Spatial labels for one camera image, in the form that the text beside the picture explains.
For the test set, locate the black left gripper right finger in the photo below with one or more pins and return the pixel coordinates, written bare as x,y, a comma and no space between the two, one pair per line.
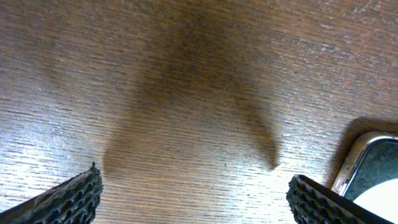
310,202

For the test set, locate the black Galaxy flip phone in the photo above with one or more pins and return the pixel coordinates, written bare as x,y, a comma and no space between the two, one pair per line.
368,176

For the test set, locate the beige left gripper left finger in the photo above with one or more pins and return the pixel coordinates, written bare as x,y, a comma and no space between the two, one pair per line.
72,202

